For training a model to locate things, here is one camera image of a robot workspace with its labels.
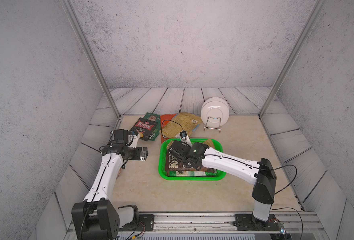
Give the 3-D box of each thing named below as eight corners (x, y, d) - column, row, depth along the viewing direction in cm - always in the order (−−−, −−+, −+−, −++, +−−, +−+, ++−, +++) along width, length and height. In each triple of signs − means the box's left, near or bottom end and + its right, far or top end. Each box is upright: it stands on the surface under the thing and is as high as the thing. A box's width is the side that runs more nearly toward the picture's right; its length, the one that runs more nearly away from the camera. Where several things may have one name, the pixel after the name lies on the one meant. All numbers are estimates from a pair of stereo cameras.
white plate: (201, 129, 112) (203, 112, 99) (199, 114, 123) (201, 96, 109) (225, 129, 112) (231, 112, 99) (222, 114, 123) (226, 96, 109)
